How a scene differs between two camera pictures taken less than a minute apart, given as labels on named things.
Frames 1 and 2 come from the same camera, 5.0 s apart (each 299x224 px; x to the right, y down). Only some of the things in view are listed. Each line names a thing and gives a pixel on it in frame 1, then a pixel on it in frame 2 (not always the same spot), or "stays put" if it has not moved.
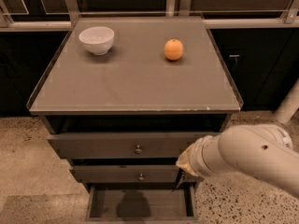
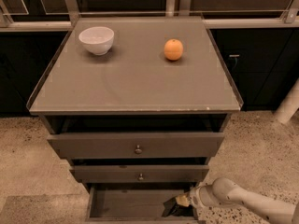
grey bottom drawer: [142, 203] stays put
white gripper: [197, 158] to [195, 197]
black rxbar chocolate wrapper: [180, 178] to [172, 207]
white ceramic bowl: [97, 39] stays put
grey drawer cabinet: [121, 97] stays put
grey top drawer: [125, 145] stays put
